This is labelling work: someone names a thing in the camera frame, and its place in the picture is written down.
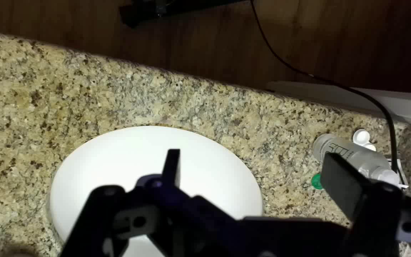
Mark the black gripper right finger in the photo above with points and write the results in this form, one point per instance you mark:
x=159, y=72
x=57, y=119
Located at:
x=343, y=183

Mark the small white cap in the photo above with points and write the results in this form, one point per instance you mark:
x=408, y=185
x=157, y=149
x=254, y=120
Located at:
x=363, y=138

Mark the white sink basin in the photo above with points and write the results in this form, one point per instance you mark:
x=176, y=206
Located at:
x=120, y=158

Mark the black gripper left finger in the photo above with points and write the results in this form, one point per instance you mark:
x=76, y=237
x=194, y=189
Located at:
x=171, y=166

